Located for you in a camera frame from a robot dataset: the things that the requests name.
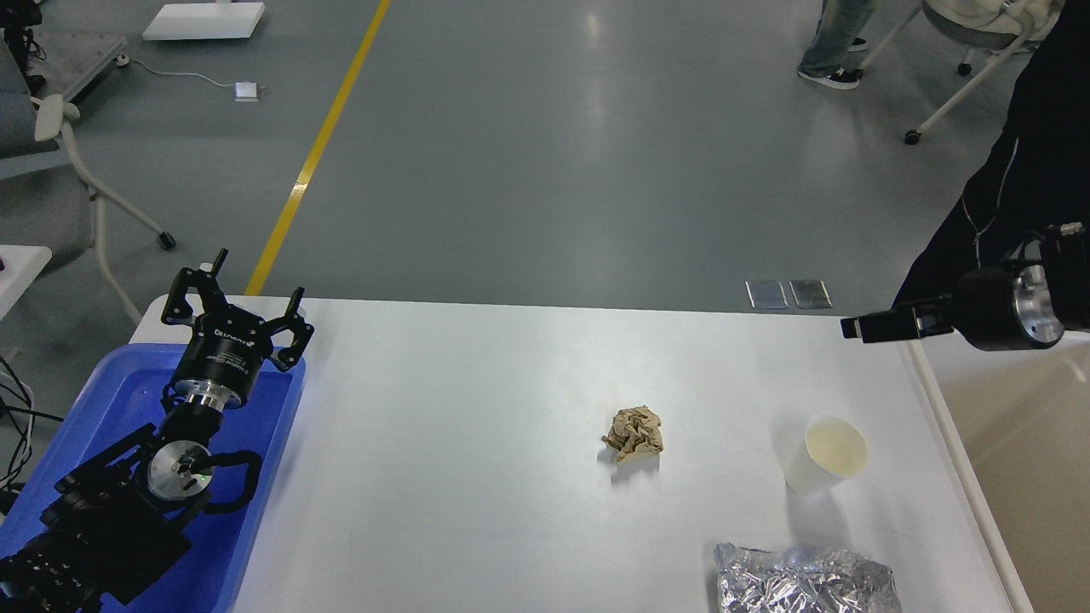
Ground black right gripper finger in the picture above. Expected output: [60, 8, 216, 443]
[840, 295, 954, 344]

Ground left metal floor plate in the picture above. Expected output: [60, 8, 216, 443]
[746, 280, 788, 310]

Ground white side table corner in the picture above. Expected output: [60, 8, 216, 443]
[1, 244, 52, 318]

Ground white paper cup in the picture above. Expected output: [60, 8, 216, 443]
[783, 414, 869, 496]

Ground grey office chair left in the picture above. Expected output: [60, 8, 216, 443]
[3, 48, 175, 322]

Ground right metal floor plate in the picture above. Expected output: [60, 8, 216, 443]
[788, 279, 833, 310]

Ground metal floor plate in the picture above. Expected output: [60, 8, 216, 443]
[746, 280, 788, 310]
[788, 279, 833, 310]

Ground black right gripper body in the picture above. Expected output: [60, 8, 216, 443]
[950, 224, 1089, 352]

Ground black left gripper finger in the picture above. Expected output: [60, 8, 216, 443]
[160, 249, 229, 326]
[257, 286, 314, 372]

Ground white chair with wheels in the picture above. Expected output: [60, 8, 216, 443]
[855, 1, 1066, 145]

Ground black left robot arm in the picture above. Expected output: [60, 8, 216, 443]
[3, 249, 314, 612]

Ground crumpled aluminium foil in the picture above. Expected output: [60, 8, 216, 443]
[714, 543, 903, 612]

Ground white power adapter with cable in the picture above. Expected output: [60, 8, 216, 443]
[114, 55, 267, 103]

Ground crumpled brown paper ball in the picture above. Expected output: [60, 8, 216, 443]
[600, 406, 665, 462]

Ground person in black tracksuit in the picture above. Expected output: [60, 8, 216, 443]
[892, 1, 1089, 307]

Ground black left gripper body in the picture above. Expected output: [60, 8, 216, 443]
[174, 307, 273, 398]

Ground metal platform top left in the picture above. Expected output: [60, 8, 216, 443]
[31, 31, 128, 103]

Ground beige plastic bin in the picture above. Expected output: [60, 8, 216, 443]
[919, 333, 1089, 612]

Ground black cables at left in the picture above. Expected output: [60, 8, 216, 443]
[0, 356, 65, 512]

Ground blue plastic tray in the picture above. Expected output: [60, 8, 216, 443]
[3, 344, 305, 612]

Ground person in jeans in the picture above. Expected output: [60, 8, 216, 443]
[795, 1, 877, 92]

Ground white flat board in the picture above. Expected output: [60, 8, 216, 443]
[141, 1, 266, 40]

